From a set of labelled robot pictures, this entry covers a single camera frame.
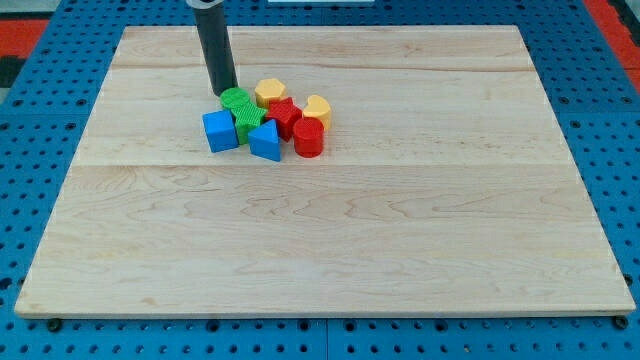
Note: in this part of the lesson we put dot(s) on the light wooden board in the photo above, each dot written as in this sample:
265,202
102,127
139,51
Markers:
445,188

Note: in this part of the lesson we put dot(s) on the red star block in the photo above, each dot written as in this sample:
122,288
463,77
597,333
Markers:
285,113

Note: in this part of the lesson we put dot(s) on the yellow hexagon block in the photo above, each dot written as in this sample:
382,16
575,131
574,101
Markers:
269,90

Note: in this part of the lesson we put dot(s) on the green cylinder block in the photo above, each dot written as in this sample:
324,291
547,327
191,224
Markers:
234,98

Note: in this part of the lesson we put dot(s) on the red cylinder block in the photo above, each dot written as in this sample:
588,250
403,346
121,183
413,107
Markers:
308,134

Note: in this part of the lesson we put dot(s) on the green textured cube block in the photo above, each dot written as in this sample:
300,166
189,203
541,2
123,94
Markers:
247,118

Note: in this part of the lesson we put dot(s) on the blue cube block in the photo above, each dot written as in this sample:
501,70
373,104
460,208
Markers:
220,130

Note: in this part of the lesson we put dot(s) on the blue triangular prism block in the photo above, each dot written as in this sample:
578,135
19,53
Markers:
264,141

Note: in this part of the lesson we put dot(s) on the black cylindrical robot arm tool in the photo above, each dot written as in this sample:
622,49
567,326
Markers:
212,30

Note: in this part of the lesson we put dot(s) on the yellow heart block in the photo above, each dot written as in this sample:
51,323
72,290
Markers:
319,108

